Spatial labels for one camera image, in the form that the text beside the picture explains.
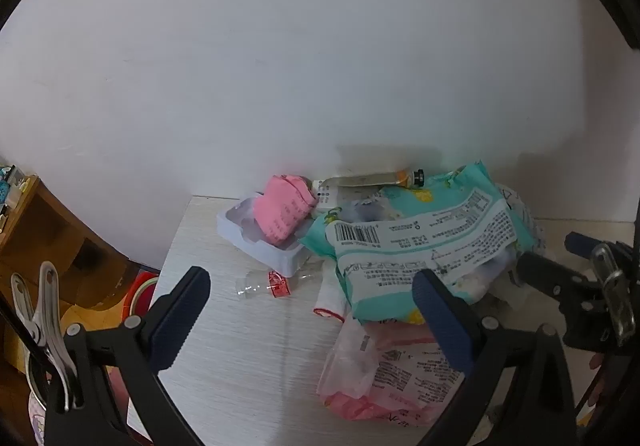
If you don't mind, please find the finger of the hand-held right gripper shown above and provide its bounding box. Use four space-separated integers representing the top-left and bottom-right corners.
515 250 602 310
564 232 602 260

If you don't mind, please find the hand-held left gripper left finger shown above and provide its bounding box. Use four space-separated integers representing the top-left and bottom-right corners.
42 266 211 446

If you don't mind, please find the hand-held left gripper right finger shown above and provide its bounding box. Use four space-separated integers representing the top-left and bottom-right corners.
411 268 586 446

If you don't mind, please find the red bin green rim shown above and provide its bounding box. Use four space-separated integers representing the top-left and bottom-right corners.
121 270 162 327

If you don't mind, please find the white plastic packet blue print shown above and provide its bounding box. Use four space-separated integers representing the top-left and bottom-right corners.
492 182 548 267

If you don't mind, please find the clear plastic bottle red label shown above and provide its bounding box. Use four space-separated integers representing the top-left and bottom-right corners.
235 269 321 301

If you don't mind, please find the white sock red trim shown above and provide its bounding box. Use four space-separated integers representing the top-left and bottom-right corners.
313 271 353 323

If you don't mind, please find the white box green end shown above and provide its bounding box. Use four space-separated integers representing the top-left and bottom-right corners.
311 178 346 217

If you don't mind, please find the person's right hand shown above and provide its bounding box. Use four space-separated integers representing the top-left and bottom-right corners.
586 350 608 409

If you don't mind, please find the pink white plastic packet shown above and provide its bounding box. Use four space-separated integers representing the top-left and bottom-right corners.
316 318 468 428

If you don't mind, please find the white plastic tray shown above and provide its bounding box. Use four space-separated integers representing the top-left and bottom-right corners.
216 192 323 278

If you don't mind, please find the pink folded cloth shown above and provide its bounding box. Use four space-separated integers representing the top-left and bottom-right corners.
251 174 317 245

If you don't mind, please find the wooden cabinet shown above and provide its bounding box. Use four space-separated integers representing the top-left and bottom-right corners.
0 173 131 377

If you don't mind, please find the beige tube black cap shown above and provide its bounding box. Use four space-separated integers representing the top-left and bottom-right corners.
320 168 426 190

